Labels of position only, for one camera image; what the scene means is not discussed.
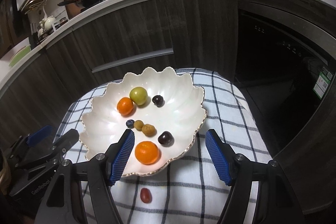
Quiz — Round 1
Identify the orange mandarin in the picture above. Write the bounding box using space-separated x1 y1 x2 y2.
117 97 134 116
134 141 161 165

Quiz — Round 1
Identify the white scalloped ceramic bowl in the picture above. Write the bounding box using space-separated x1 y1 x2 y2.
79 67 207 177

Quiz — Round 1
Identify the white checkered table cloth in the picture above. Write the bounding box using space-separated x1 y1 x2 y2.
57 68 271 223

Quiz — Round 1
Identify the green cutting board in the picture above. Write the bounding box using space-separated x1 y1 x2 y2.
9 45 31 68

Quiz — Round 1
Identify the white teapot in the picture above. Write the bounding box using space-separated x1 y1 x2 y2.
44 16 56 31

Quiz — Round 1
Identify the green apple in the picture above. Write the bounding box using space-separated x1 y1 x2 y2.
129 86 147 106

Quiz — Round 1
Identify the dark purple plum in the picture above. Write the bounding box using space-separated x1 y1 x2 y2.
152 95 165 107

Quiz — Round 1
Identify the blueberry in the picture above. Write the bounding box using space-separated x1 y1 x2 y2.
126 119 134 128

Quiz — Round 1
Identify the built-in black dishwasher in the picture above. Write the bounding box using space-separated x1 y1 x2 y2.
235 9 335 156

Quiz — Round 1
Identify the metal drawer handle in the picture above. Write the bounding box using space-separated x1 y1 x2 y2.
92 48 174 73

